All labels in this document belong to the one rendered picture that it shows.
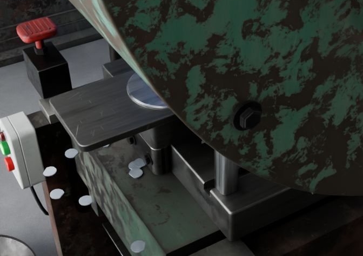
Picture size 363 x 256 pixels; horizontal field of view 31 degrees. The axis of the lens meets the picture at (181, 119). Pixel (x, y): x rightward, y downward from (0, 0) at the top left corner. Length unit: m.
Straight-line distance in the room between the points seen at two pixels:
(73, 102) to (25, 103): 1.39
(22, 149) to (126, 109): 0.32
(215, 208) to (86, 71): 1.62
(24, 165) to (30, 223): 0.69
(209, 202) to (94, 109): 0.22
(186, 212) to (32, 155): 0.38
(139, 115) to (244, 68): 0.57
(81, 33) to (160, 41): 2.34
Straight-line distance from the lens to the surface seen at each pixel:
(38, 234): 1.90
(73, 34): 2.70
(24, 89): 2.47
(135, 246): 0.96
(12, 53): 2.65
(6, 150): 1.26
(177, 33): 0.37
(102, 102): 1.00
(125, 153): 1.11
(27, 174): 1.28
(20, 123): 1.24
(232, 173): 0.92
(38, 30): 1.26
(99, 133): 0.94
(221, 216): 0.95
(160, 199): 1.02
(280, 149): 0.48
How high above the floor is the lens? 1.36
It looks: 38 degrees down
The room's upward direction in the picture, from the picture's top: 3 degrees counter-clockwise
